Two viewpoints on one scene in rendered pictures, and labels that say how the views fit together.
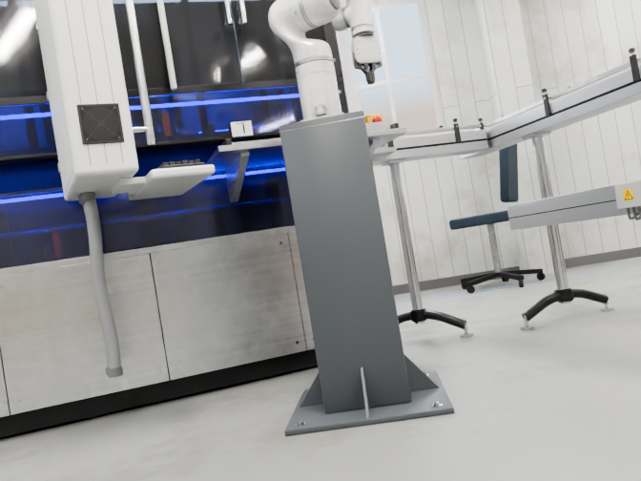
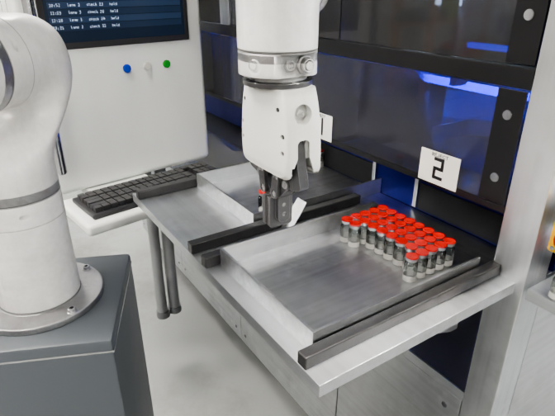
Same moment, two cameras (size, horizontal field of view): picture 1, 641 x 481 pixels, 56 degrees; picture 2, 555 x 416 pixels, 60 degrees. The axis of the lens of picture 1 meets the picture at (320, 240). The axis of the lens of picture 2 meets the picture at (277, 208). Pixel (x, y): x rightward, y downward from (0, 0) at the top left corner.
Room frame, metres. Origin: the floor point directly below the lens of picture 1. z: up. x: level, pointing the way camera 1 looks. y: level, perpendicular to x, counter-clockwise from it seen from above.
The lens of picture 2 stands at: (2.05, -0.79, 1.32)
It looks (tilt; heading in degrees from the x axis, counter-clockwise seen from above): 25 degrees down; 75
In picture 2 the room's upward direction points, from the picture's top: straight up
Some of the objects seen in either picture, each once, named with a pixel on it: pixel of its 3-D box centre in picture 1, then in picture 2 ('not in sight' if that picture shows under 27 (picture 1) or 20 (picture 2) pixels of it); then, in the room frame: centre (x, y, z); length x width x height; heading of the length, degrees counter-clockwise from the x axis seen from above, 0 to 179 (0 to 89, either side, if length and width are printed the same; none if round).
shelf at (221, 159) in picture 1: (299, 153); (306, 229); (2.33, 0.03, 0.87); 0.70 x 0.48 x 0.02; 109
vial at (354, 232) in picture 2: not in sight; (354, 234); (2.38, -0.07, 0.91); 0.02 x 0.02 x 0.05
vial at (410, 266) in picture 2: not in sight; (410, 267); (2.43, -0.20, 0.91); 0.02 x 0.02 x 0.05
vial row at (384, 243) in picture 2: not in sight; (386, 243); (2.42, -0.12, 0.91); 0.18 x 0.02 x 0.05; 108
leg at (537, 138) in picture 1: (550, 218); not in sight; (2.70, -1.03, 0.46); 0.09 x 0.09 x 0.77; 19
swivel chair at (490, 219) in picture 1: (490, 211); not in sight; (4.53, -1.30, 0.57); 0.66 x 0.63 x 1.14; 83
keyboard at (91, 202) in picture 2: (169, 175); (154, 186); (2.04, 0.47, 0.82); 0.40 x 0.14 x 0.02; 27
